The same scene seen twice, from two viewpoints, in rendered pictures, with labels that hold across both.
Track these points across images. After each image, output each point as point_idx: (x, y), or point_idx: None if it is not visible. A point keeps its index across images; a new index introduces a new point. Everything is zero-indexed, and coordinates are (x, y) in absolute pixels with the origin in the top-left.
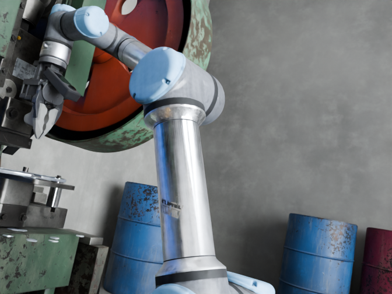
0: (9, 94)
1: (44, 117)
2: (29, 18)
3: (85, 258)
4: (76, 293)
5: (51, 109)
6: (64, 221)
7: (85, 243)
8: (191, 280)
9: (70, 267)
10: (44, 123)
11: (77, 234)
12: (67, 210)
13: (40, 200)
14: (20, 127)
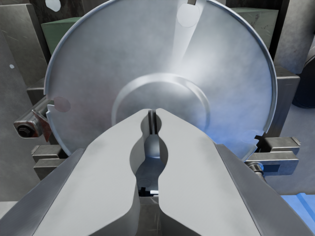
0: None
1: (169, 155)
2: None
3: (44, 7)
4: (66, 9)
5: (106, 230)
6: (40, 80)
7: (35, 14)
8: None
9: (67, 18)
10: (159, 134)
11: (44, 25)
12: (28, 87)
13: (49, 146)
14: (149, 216)
